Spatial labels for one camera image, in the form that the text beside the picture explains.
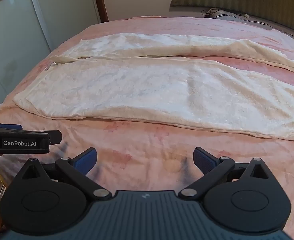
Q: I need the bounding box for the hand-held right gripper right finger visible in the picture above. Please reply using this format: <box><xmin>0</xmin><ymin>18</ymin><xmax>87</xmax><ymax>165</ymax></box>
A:
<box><xmin>179</xmin><ymin>147</ymin><xmax>270</xmax><ymax>201</ymax></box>

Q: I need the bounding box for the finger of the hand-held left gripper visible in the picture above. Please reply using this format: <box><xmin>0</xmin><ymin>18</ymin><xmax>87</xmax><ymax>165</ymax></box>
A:
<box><xmin>49</xmin><ymin>130</ymin><xmax>63</xmax><ymax>146</ymax></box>
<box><xmin>0</xmin><ymin>122</ymin><xmax>23</xmax><ymax>131</ymax></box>

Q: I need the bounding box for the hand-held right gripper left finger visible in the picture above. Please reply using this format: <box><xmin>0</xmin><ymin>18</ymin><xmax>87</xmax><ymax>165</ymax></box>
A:
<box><xmin>21</xmin><ymin>147</ymin><xmax>112</xmax><ymax>201</ymax></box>

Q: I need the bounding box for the cream towel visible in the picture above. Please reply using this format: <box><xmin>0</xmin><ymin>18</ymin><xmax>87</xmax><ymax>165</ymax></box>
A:
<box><xmin>13</xmin><ymin>33</ymin><xmax>294</xmax><ymax>142</ymax></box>

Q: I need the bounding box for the pink floral blanket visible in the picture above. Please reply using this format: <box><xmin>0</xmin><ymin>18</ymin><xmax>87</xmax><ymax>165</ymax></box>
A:
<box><xmin>0</xmin><ymin>16</ymin><xmax>294</xmax><ymax>232</ymax></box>

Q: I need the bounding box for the white flower-print wardrobe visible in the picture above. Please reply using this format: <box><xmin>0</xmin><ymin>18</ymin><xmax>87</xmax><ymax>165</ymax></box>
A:
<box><xmin>0</xmin><ymin>0</ymin><xmax>103</xmax><ymax>122</ymax></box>

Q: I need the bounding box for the grey pillow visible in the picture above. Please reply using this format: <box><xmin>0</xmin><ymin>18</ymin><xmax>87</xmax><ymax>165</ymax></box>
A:
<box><xmin>212</xmin><ymin>10</ymin><xmax>294</xmax><ymax>44</ymax></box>

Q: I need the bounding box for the brown wooden door frame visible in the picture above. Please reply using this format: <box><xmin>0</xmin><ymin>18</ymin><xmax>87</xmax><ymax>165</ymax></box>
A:
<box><xmin>91</xmin><ymin>0</ymin><xmax>109</xmax><ymax>23</ymax></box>

